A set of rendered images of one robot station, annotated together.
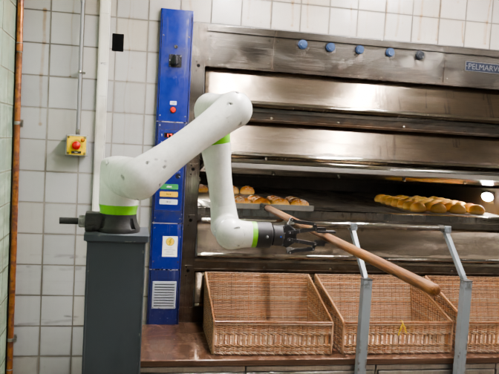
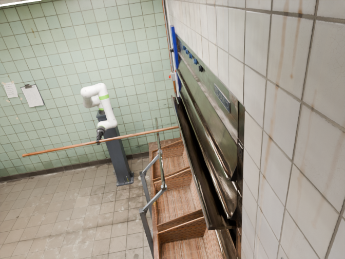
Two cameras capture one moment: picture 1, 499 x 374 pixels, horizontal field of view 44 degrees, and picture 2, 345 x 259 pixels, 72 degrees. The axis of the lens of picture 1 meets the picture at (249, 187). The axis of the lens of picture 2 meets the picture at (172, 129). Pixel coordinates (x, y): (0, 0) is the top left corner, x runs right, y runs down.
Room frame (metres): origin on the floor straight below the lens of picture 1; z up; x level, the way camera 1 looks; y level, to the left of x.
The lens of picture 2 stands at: (3.36, -2.31, 2.47)
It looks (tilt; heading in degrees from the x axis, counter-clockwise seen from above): 30 degrees down; 99
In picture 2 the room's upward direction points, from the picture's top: 9 degrees counter-clockwise
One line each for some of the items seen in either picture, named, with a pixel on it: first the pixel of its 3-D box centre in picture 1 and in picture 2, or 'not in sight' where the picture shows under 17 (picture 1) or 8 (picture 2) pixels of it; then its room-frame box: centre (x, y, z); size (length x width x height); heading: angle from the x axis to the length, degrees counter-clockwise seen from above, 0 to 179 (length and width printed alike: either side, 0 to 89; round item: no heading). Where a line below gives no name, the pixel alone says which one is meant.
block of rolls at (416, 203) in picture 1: (427, 203); not in sight; (3.86, -1.11, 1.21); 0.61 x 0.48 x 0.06; 11
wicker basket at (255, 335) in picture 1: (264, 310); (171, 162); (2.95, -0.11, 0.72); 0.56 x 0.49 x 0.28; 100
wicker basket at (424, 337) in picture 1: (379, 311); (178, 199); (3.06, -0.68, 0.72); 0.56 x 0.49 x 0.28; 102
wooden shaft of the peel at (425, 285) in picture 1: (321, 234); (103, 140); (2.29, -0.28, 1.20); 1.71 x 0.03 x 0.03; 12
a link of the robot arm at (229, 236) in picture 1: (235, 233); (102, 126); (2.17, 0.04, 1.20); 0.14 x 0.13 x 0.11; 102
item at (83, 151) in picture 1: (76, 145); (173, 76); (2.99, 0.84, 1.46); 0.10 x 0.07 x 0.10; 101
